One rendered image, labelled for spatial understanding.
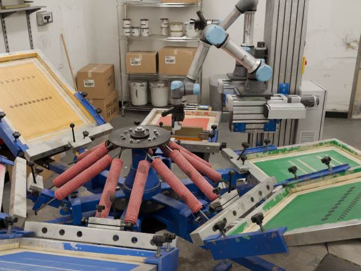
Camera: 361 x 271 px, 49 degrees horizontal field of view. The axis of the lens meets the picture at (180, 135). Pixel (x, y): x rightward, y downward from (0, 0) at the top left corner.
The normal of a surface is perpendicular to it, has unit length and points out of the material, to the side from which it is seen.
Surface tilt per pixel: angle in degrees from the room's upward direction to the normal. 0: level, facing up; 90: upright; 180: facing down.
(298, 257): 0
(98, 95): 91
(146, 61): 90
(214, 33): 85
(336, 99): 90
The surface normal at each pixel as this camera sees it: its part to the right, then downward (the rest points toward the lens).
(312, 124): 0.04, 0.36
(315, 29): -0.18, 0.36
